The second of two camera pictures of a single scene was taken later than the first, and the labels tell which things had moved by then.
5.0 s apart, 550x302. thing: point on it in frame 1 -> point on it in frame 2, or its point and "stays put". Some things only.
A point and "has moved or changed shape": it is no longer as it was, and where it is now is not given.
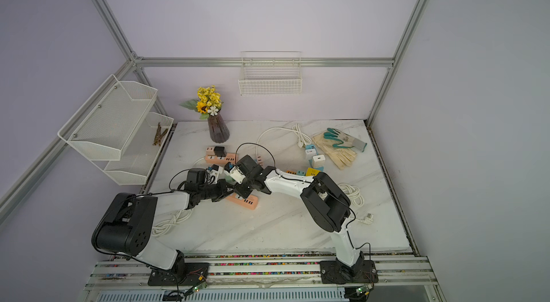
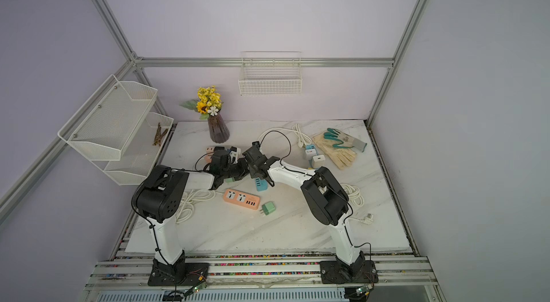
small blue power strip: [311, 147] stays put
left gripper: [223, 188] -> [244, 170]
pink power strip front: [251, 202] stays put
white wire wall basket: [271, 73] stays put
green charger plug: [231, 180] has moved or changed shape
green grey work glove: [346, 141] stays put
